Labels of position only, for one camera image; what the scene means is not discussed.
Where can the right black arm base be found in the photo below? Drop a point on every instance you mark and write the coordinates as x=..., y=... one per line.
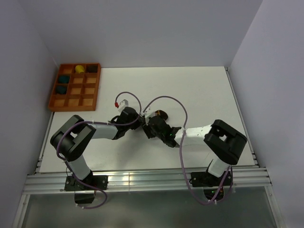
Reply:
x=205, y=179

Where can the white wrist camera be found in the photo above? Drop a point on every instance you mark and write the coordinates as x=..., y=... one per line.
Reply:
x=147, y=113
x=122, y=105

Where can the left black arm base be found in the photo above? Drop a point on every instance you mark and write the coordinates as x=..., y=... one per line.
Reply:
x=85, y=190

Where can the dark blue rolled sock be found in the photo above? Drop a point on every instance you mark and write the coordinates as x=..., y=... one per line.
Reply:
x=62, y=90

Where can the orange wooden compartment tray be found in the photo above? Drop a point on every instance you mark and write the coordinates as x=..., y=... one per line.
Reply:
x=82, y=90

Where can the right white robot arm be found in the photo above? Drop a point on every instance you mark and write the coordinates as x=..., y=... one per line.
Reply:
x=224, y=141

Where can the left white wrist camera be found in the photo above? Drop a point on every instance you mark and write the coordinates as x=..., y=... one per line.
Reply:
x=122, y=105

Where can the aluminium rail frame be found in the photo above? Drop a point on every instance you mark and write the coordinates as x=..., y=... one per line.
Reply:
x=150, y=180

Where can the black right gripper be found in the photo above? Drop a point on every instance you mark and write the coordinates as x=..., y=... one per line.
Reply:
x=147, y=129

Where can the brown argyle sock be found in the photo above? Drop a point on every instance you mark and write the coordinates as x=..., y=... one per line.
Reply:
x=162, y=114

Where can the dark brown rolled sock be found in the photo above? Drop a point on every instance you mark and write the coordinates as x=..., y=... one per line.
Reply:
x=92, y=68

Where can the yellow rolled sock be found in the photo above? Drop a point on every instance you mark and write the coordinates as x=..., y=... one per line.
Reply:
x=79, y=69

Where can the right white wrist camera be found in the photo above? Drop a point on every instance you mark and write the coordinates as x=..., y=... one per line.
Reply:
x=147, y=113

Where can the teal rolled sock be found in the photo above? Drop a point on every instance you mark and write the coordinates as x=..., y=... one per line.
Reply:
x=63, y=79

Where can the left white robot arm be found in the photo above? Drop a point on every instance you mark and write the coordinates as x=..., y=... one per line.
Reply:
x=74, y=136

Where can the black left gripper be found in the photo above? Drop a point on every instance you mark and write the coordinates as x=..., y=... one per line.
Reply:
x=139, y=120

